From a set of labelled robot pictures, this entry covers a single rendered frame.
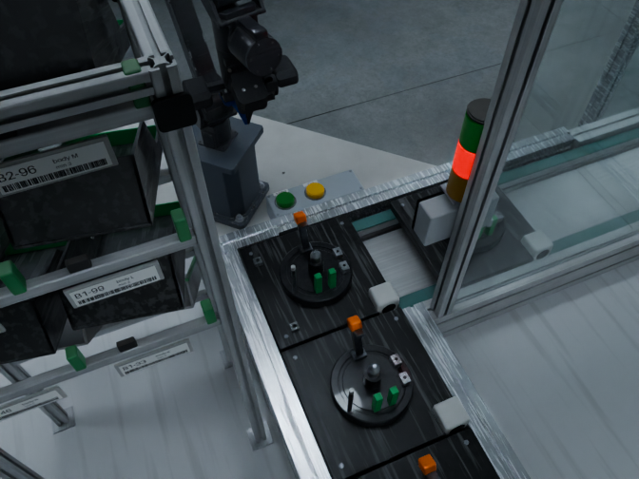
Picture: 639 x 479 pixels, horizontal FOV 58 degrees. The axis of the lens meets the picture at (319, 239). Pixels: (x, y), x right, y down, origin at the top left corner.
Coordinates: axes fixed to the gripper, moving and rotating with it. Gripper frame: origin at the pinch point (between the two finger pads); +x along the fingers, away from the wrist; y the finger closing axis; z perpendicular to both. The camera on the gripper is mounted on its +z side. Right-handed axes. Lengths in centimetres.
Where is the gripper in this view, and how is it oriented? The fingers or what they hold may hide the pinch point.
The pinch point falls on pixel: (243, 106)
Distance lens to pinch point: 101.7
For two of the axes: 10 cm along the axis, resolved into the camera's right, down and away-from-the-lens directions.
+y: 9.2, -3.1, 2.3
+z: 3.8, 7.1, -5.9
